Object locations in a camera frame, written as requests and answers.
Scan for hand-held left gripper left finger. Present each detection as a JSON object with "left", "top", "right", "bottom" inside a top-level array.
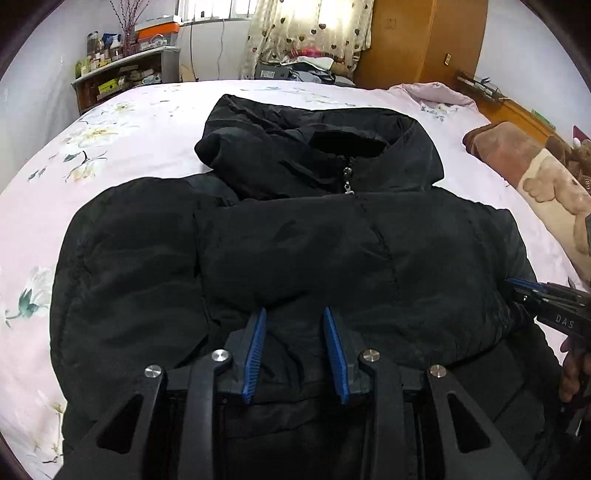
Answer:
[{"left": 53, "top": 307, "right": 269, "bottom": 480}]

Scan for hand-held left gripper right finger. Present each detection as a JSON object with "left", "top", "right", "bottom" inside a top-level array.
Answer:
[{"left": 322, "top": 307, "right": 532, "bottom": 480}]

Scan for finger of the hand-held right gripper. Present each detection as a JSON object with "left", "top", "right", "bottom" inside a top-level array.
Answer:
[
  {"left": 505, "top": 277, "right": 552, "bottom": 297},
  {"left": 510, "top": 290, "right": 542, "bottom": 320}
]

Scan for black puffer jacket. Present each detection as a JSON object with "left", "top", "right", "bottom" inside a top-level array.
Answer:
[{"left": 48, "top": 93, "right": 583, "bottom": 480}]

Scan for pile of clothes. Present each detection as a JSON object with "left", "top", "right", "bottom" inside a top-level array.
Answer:
[{"left": 254, "top": 46, "right": 356, "bottom": 86}]

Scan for person's right hand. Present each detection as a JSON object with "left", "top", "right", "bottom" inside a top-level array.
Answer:
[{"left": 558, "top": 338, "right": 591, "bottom": 403}]

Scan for brown bear print blanket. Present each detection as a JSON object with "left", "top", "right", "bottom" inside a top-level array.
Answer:
[{"left": 462, "top": 121, "right": 591, "bottom": 254}]

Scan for brown plush toy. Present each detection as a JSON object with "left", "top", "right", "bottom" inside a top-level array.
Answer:
[{"left": 570, "top": 138, "right": 591, "bottom": 183}]

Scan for pink floral bed sheet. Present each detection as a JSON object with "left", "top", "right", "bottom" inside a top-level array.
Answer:
[{"left": 0, "top": 80, "right": 591, "bottom": 467}]

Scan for wooden wardrobe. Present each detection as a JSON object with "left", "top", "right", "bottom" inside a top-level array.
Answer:
[{"left": 353, "top": 0, "right": 490, "bottom": 90}]

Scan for cluttered shelf unit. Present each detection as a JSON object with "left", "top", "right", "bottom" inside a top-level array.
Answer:
[{"left": 71, "top": 46, "right": 181, "bottom": 116}]

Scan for heart print curtain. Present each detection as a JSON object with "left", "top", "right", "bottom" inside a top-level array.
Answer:
[{"left": 240, "top": 0, "right": 375, "bottom": 81}]

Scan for row of bottles and jars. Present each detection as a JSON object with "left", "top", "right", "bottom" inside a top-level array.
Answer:
[{"left": 75, "top": 30, "right": 139, "bottom": 77}]

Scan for clear box with orange lid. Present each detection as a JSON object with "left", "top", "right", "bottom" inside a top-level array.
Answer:
[{"left": 136, "top": 22, "right": 181, "bottom": 49}]

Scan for window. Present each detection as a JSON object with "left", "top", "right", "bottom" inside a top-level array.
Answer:
[{"left": 178, "top": 0, "right": 254, "bottom": 21}]

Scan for bare decorative branches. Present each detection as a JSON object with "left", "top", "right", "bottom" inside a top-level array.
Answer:
[{"left": 108, "top": 0, "right": 148, "bottom": 42}]

